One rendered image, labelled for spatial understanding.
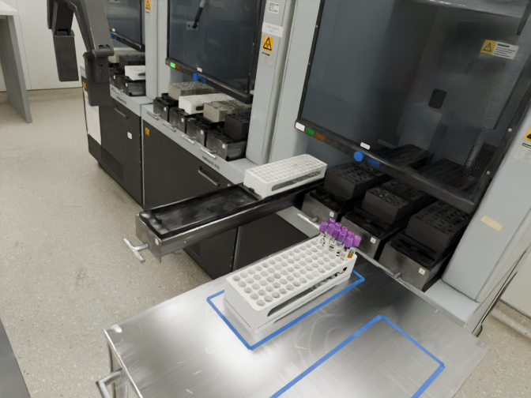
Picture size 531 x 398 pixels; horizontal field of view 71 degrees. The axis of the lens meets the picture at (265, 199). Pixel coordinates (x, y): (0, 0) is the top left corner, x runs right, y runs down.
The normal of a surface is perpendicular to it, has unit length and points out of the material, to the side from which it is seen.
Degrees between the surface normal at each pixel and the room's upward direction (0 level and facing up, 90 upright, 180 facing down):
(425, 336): 0
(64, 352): 0
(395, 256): 90
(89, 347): 0
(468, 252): 90
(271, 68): 90
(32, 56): 90
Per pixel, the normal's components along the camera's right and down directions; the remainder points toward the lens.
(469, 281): -0.73, 0.25
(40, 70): 0.67, 0.46
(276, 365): 0.15, -0.85
